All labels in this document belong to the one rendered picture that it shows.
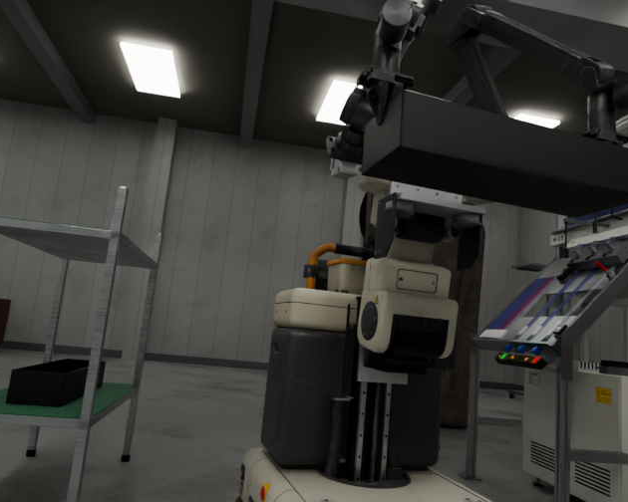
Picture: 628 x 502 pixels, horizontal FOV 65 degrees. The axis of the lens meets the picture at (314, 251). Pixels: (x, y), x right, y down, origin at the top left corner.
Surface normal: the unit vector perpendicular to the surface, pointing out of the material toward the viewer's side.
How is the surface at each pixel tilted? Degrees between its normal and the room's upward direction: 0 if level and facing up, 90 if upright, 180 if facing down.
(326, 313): 90
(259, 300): 90
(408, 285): 98
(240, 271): 90
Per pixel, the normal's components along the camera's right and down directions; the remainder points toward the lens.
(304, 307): 0.31, -0.13
